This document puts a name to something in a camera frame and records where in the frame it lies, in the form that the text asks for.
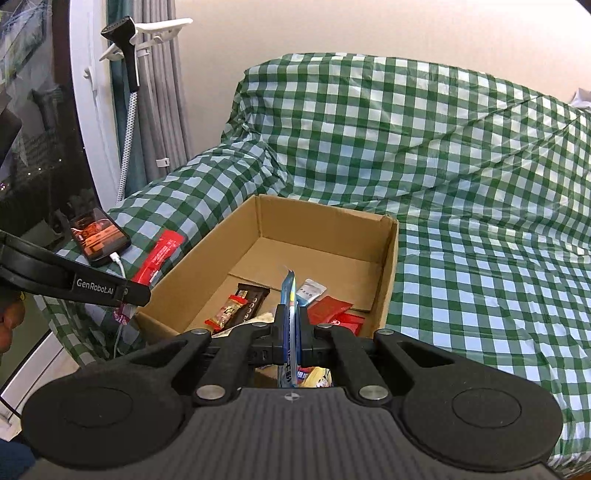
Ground teal curtain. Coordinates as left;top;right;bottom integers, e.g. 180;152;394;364
107;0;148;195

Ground cream yellow candy packet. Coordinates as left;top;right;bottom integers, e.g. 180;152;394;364
300;367;333;388

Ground white window frame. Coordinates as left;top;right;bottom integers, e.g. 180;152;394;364
69;0;127;208

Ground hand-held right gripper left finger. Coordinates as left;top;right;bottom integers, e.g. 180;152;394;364
117;305;291;404

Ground red and white stick packet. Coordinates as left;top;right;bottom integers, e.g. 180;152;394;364
113;230;187;326

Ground white plastic hanger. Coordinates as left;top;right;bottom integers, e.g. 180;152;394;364
99;17;194;63

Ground white charging cable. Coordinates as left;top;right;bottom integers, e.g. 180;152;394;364
111;253;134;358

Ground person's blue pants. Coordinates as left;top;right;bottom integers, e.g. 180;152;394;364
0;438;35;480

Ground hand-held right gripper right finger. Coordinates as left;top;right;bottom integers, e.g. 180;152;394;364
295;307;455;404

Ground person's left forearm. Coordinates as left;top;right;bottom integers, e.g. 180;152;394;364
0;300;26;356

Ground black smartphone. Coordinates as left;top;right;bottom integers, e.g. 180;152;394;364
69;207;131;267

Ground black garment steamer with hose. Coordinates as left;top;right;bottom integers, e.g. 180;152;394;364
100;16;139;204

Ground red snack packet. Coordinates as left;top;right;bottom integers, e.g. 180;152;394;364
330;311;366;337

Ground brown cardboard box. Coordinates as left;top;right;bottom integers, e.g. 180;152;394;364
134;194;400;352

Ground red square sachet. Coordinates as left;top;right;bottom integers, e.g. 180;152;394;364
307;296;352;324

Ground dark brown chocolate bar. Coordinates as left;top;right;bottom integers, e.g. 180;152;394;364
233;282;271;324

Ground small red-orange candy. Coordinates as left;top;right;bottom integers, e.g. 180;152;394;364
205;295;247;330

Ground light blue candy bar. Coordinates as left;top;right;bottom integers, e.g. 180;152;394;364
277;268;301;388

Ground purple and silver stick packet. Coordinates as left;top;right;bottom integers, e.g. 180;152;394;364
295;278;328;308

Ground green checkered tablecloth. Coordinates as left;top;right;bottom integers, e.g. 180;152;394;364
34;52;591;476

